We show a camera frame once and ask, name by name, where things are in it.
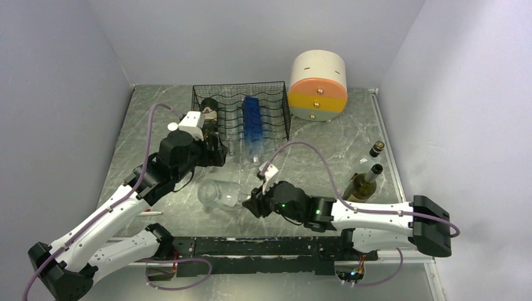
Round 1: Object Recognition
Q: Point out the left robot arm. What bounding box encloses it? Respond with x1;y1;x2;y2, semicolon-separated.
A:
28;130;228;300

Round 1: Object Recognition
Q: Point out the green wine bottle label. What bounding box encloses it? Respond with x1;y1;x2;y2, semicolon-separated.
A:
342;164;383;203

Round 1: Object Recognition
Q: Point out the clear glass bottle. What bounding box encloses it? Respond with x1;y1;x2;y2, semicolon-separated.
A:
225;124;240;156

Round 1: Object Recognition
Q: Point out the round clear bottle silver cap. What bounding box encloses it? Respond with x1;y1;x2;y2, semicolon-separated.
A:
197;179;250;210

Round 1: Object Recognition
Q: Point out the white pen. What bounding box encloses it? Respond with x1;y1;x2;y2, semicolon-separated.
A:
138;211;164;216

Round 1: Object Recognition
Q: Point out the dark green wine bottle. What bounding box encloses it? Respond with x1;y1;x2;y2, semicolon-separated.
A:
200;98;219;132

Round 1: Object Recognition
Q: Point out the round cream drawer cabinet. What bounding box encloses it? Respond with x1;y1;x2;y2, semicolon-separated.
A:
287;50;348;122

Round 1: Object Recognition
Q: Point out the clear bottle white cap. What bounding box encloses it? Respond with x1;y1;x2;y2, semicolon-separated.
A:
167;122;179;131

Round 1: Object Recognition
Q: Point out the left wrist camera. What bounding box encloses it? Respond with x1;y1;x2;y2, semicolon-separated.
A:
178;111;205;141

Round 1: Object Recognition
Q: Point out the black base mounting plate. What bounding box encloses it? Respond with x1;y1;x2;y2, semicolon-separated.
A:
173;236;378;277

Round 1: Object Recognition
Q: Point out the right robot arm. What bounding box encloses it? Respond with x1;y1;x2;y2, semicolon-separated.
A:
242;181;452;260

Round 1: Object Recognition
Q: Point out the blue square bottle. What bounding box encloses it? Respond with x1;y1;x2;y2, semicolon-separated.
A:
242;96;264;165

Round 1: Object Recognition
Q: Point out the black wire wine rack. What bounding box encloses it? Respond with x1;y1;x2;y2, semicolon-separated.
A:
191;81;291;142

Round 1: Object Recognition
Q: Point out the clear bottle gold top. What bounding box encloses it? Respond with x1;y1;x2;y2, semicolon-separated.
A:
353;141;385;174

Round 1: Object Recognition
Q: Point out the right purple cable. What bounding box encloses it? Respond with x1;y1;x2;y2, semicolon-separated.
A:
262;141;461;239

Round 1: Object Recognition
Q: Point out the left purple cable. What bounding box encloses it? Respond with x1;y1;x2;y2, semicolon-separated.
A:
21;103;184;301

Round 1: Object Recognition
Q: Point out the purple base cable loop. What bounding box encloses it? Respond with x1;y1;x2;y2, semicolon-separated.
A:
143;257;213;291

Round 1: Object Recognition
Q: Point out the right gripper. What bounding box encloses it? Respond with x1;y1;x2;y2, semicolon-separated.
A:
243;178;304;223

